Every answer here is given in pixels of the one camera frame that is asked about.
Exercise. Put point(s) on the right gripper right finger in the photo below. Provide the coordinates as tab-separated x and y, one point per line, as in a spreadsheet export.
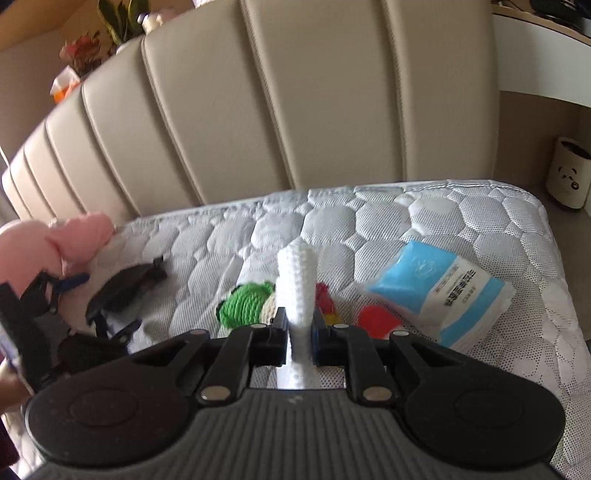
378	371

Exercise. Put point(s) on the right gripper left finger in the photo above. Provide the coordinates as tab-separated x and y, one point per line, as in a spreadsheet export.
215	371

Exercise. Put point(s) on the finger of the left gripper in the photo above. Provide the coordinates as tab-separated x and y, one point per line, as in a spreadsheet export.
122	325
43	294

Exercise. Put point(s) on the red white toy rocket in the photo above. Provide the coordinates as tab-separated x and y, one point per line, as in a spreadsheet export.
379	322

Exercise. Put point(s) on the colourful crocheted doll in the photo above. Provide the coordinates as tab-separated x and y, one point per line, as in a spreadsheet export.
253	303

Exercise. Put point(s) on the white embossed cleaning wipe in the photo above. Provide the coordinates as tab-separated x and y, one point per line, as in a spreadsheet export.
295	293

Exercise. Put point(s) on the person's right hand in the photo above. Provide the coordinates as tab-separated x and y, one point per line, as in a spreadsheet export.
13	393

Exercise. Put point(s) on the pink plush toy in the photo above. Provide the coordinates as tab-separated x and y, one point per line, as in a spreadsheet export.
29	247

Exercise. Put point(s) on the blue white wipes package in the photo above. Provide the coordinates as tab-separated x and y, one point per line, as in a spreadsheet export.
446	297

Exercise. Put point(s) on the white quilted mattress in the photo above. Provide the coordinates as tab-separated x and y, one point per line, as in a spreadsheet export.
355	233

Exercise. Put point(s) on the orange tissue box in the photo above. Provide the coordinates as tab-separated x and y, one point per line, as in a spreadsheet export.
63	84

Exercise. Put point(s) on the pink flower bouquet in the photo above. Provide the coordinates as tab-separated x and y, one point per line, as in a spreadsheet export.
83	54

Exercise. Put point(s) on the beige padded headboard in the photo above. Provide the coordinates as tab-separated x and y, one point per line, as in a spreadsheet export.
237	99

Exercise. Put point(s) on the panda face waste bin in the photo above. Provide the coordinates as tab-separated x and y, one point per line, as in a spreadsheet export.
568	178

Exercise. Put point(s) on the green potted plant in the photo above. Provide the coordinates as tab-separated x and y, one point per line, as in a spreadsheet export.
121	20

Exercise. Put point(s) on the white desk shelf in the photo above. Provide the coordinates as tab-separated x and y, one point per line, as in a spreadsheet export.
536	56

